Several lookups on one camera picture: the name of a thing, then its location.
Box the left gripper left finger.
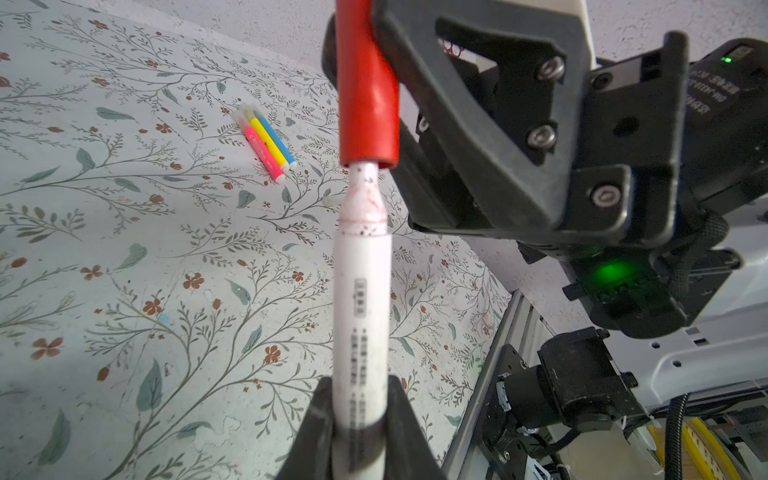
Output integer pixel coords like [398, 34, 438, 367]
[276, 377, 334, 480]

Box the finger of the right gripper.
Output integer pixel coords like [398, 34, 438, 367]
[371, 1, 630, 231]
[322, 14, 480, 234]

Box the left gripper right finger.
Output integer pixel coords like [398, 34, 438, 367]
[385, 375, 446, 480]

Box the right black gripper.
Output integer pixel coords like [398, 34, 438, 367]
[519, 33, 767, 339]

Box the white red marker pen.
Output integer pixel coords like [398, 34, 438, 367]
[332, 161, 392, 479]

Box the red pen cap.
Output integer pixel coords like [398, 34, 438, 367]
[335, 0, 399, 169]

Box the blue highlighter pen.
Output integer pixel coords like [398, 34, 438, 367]
[251, 104, 295, 167]

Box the pink highlighter pen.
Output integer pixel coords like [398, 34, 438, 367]
[234, 111, 285, 184]

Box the yellow highlighter pen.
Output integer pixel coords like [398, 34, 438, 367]
[239, 104, 290, 172]

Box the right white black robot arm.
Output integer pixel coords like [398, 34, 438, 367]
[322, 1, 767, 479]

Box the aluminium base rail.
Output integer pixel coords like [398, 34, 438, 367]
[442, 291, 552, 479]

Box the yellow cable coil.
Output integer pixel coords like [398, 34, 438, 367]
[644, 416, 745, 480]

